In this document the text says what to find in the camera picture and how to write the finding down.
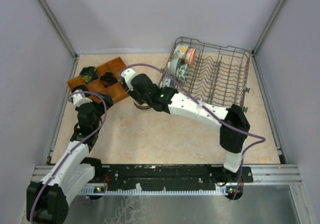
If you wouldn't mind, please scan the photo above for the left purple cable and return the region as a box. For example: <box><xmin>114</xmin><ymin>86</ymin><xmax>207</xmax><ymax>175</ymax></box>
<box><xmin>28</xmin><ymin>91</ymin><xmax>109</xmax><ymax>221</ymax></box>

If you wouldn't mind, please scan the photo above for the wooden compartment tray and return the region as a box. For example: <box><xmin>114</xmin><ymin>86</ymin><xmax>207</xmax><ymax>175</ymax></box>
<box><xmin>67</xmin><ymin>57</ymin><xmax>129</xmax><ymax>103</ymax></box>

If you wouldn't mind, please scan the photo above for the purple cable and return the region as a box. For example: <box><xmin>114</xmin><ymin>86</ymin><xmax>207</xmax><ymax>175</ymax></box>
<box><xmin>121</xmin><ymin>63</ymin><xmax>266</xmax><ymax>201</ymax></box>
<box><xmin>28</xmin><ymin>91</ymin><xmax>109</xmax><ymax>221</ymax></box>

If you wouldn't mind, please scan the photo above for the blue dotted bowl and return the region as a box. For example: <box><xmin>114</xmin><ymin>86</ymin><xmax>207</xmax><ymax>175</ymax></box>
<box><xmin>159</xmin><ymin>77</ymin><xmax>175</xmax><ymax>88</ymax></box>

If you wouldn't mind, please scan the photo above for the orange flower rolled cloth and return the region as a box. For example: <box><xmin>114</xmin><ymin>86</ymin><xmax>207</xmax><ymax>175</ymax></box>
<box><xmin>100</xmin><ymin>72</ymin><xmax>118</xmax><ymax>88</ymax></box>

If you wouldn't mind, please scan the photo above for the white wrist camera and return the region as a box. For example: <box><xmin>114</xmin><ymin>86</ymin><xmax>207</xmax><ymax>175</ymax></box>
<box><xmin>120</xmin><ymin>68</ymin><xmax>137</xmax><ymax>92</ymax></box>
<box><xmin>68</xmin><ymin>90</ymin><xmax>92</xmax><ymax>107</ymax></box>

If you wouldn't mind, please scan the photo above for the yellow blue patterned bowl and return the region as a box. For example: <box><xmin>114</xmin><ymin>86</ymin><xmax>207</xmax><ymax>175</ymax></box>
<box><xmin>173</xmin><ymin>44</ymin><xmax>189</xmax><ymax>59</ymax></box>

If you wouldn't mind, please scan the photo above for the aluminium frame rail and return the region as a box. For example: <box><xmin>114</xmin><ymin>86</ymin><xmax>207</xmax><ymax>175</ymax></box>
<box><xmin>249</xmin><ymin>164</ymin><xmax>302</xmax><ymax>185</ymax></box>

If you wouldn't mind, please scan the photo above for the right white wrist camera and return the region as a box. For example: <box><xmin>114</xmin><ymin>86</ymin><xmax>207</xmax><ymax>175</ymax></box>
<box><xmin>120</xmin><ymin>68</ymin><xmax>137</xmax><ymax>92</ymax></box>

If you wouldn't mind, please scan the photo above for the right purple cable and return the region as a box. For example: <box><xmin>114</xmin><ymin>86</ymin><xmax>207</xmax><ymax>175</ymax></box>
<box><xmin>121</xmin><ymin>63</ymin><xmax>266</xmax><ymax>201</ymax></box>

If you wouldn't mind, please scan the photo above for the orange patterned bowl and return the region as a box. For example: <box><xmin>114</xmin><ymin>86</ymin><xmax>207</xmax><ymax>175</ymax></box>
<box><xmin>184</xmin><ymin>48</ymin><xmax>197</xmax><ymax>66</ymax></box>

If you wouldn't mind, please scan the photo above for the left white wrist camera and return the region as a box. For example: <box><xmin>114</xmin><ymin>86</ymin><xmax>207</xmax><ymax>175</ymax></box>
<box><xmin>68</xmin><ymin>90</ymin><xmax>92</xmax><ymax>107</ymax></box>

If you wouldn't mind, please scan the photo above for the grey wire dish rack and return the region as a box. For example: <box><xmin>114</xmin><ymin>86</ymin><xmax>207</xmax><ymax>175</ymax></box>
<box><xmin>168</xmin><ymin>37</ymin><xmax>251</xmax><ymax>112</ymax></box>

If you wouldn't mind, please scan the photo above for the green leaf bowl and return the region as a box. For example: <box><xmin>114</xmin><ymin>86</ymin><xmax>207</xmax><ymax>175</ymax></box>
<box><xmin>177</xmin><ymin>64</ymin><xmax>190</xmax><ymax>84</ymax></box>

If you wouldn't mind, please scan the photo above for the orange green star bowl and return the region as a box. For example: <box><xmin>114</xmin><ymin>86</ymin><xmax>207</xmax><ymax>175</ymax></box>
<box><xmin>133</xmin><ymin>100</ymin><xmax>149</xmax><ymax>108</ymax></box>

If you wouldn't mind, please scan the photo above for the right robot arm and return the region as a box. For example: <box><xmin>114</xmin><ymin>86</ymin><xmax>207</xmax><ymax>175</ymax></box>
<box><xmin>121</xmin><ymin>69</ymin><xmax>250</xmax><ymax>182</ymax></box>

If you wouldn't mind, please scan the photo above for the blue flower rolled cloth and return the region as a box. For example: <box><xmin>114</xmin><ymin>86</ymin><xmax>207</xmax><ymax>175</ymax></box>
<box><xmin>71</xmin><ymin>85</ymin><xmax>87</xmax><ymax>93</ymax></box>

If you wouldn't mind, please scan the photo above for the pale green bowl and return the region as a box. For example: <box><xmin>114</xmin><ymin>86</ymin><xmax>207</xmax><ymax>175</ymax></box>
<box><xmin>167</xmin><ymin>58</ymin><xmax>182</xmax><ymax>76</ymax></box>

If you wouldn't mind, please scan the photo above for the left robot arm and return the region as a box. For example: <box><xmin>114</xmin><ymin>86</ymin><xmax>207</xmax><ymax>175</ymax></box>
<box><xmin>26</xmin><ymin>90</ymin><xmax>114</xmax><ymax>223</ymax></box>

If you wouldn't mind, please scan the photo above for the blue white floral bowl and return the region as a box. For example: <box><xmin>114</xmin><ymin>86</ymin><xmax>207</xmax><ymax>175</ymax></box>
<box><xmin>136</xmin><ymin>106</ymin><xmax>150</xmax><ymax>110</ymax></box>

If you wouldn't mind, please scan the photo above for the yellow flower dark cloth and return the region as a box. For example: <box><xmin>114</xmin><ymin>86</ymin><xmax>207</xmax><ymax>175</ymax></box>
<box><xmin>79</xmin><ymin>66</ymin><xmax>99</xmax><ymax>84</ymax></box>

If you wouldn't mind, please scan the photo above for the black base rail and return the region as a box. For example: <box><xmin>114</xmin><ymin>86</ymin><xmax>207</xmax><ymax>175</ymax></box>
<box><xmin>80</xmin><ymin>164</ymin><xmax>253</xmax><ymax>199</ymax></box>

